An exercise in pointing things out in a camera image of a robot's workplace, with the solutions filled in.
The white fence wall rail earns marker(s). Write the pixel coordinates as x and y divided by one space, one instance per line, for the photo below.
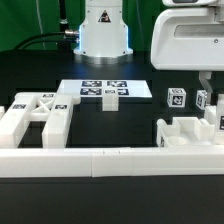
105 162

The white chair back frame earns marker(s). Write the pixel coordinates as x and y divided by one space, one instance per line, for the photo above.
54 109

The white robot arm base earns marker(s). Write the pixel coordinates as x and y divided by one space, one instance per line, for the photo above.
103 35

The white chair seat panel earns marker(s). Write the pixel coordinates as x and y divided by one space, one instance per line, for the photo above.
187 131

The white tagged cube part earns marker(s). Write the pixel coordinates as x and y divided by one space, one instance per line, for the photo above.
176 97

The white base tag plate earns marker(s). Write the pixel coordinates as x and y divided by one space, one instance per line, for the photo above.
95 88

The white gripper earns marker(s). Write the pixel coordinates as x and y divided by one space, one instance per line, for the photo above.
189 35

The small tagged cube right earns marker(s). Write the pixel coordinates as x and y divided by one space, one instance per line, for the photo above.
201 99

